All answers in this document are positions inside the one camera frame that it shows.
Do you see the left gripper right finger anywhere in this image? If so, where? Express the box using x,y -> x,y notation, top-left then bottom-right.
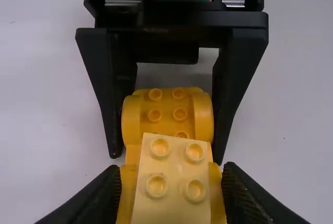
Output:
221,161 -> 294,224

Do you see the yellow toy car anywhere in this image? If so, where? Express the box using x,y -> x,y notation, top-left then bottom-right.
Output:
116,86 -> 229,224

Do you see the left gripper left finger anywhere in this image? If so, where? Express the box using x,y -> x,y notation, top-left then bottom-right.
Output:
39,164 -> 122,224

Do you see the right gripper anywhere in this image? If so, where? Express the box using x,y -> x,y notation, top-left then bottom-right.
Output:
75,0 -> 269,166

